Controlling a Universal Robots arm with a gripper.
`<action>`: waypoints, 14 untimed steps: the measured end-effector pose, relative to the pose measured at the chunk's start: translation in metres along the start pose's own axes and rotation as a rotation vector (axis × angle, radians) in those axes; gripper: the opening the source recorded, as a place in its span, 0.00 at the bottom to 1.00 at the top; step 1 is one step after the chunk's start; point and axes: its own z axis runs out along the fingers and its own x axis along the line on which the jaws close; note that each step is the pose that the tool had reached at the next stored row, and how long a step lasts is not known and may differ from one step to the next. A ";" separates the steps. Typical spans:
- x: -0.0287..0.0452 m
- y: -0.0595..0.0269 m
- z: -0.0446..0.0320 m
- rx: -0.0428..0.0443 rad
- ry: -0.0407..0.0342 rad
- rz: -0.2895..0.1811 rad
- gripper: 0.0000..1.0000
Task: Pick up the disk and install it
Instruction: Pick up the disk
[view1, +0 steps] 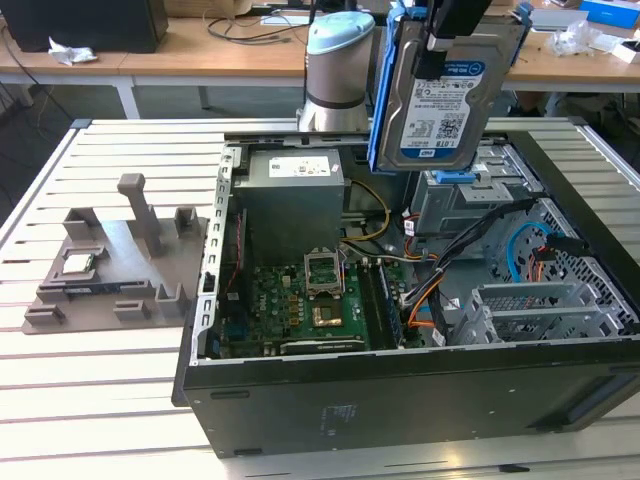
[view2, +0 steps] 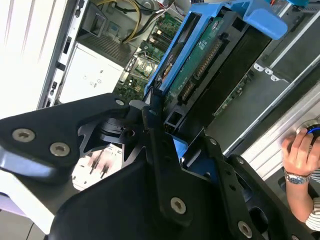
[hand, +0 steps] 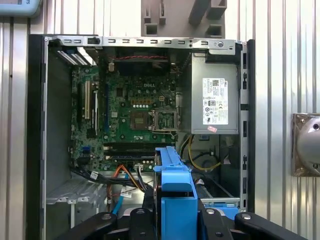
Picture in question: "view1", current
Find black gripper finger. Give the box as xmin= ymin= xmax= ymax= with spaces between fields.
xmin=416 ymin=0 xmax=494 ymax=81

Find hard disk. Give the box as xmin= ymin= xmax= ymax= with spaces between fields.
xmin=367 ymin=0 xmax=530 ymax=176

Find metal disk bay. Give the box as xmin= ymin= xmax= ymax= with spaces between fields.
xmin=457 ymin=282 xmax=626 ymax=346

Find flat silver box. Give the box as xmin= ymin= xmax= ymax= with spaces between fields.
xmin=527 ymin=7 xmax=589 ymax=34

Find wooden desk with white legs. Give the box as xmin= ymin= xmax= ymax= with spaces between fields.
xmin=0 ymin=14 xmax=309 ymax=119
xmin=502 ymin=19 xmax=640 ymax=96

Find clear plastic bags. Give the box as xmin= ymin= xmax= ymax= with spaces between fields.
xmin=544 ymin=19 xmax=609 ymax=57

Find blue plastic drive latch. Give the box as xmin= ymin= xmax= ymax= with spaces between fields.
xmin=432 ymin=169 xmax=476 ymax=185

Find blue cardboard box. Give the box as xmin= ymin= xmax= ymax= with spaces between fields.
xmin=579 ymin=0 xmax=640 ymax=25

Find white box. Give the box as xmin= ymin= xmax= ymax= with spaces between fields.
xmin=587 ymin=37 xmax=640 ymax=65

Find metal drive cage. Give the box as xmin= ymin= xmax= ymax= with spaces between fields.
xmin=407 ymin=143 xmax=544 ymax=236

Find grey power supply unit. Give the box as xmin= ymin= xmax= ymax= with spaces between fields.
xmin=232 ymin=148 xmax=346 ymax=251

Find installed RAM stick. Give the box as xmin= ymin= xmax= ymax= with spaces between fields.
xmin=377 ymin=263 xmax=404 ymax=349

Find black RAM slot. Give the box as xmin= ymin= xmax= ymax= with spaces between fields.
xmin=357 ymin=262 xmax=384 ymax=351

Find metal socket cover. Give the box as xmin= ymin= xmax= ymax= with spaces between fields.
xmin=303 ymin=248 xmax=346 ymax=299

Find CPU socket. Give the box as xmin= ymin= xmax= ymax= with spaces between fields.
xmin=309 ymin=297 xmax=346 ymax=331

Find green motherboard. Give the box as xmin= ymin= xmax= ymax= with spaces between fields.
xmin=219 ymin=262 xmax=416 ymax=359

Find black graphics card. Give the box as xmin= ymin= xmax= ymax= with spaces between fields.
xmin=277 ymin=338 xmax=366 ymax=356

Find large black box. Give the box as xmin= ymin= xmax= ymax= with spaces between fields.
xmin=0 ymin=0 xmax=169 ymax=54

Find crumpled white paper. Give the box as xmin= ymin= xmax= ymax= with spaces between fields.
xmin=48 ymin=35 xmax=99 ymax=66

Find black PC case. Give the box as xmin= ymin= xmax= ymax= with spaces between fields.
xmin=171 ymin=117 xmax=640 ymax=459

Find grey parts rack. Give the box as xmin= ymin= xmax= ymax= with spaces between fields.
xmin=22 ymin=172 xmax=209 ymax=337

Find silver CPU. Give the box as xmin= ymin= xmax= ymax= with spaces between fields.
xmin=60 ymin=253 xmax=96 ymax=277

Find yellow wire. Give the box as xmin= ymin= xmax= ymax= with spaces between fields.
xmin=344 ymin=181 xmax=392 ymax=246

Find black wire bundle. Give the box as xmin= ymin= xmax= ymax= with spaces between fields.
xmin=399 ymin=198 xmax=537 ymax=307

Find blue wire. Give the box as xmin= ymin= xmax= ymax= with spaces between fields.
xmin=506 ymin=222 xmax=556 ymax=287

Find black wire connector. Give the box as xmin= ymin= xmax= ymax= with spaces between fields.
xmin=547 ymin=234 xmax=586 ymax=257

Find orange wire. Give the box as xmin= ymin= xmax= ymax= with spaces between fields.
xmin=406 ymin=284 xmax=442 ymax=330
xmin=530 ymin=247 xmax=552 ymax=284

